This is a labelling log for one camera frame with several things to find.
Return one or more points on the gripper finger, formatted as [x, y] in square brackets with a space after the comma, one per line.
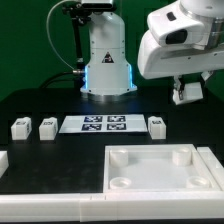
[179, 86]

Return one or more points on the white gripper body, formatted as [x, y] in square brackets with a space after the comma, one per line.
[155, 61]

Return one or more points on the white square tabletop part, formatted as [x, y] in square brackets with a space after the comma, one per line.
[157, 168]

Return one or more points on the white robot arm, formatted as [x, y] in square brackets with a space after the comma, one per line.
[182, 38]

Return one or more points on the white sheet with fiducial tags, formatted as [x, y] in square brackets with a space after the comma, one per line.
[103, 123]

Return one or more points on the white U-shaped obstacle fence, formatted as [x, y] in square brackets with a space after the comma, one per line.
[118, 205]

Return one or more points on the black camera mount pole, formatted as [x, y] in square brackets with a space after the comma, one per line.
[79, 17]

